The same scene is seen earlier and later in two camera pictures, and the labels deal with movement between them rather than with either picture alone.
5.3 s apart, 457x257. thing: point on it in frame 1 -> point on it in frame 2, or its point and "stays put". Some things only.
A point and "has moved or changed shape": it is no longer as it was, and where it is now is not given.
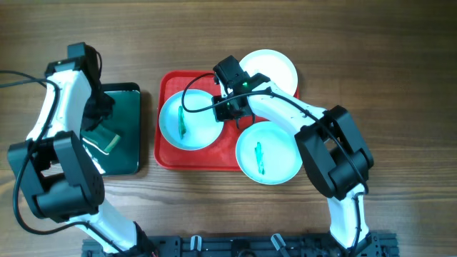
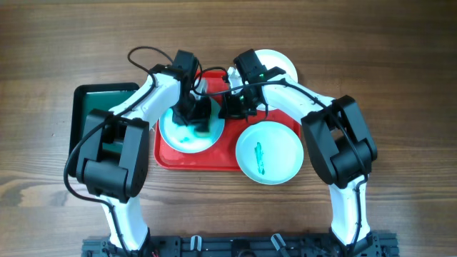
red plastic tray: x=219 y=155 stays put
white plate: x=189 y=130 stays put
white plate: x=268 y=153 stays put
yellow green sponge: x=102 y=138 has moved or changed shape
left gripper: x=110 y=106 -> x=203 y=119
